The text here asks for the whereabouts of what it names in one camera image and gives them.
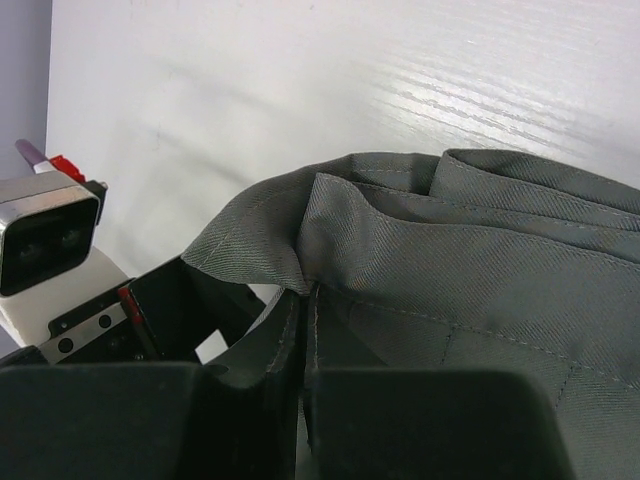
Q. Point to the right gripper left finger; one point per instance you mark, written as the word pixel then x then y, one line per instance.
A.
pixel 233 418

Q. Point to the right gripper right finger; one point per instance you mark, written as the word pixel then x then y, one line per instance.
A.
pixel 367 420

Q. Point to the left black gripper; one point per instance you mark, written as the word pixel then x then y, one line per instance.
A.
pixel 162 315

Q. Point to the grey skirt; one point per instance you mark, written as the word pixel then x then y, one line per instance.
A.
pixel 475 258

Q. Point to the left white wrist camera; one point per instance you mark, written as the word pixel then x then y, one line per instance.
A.
pixel 49 265

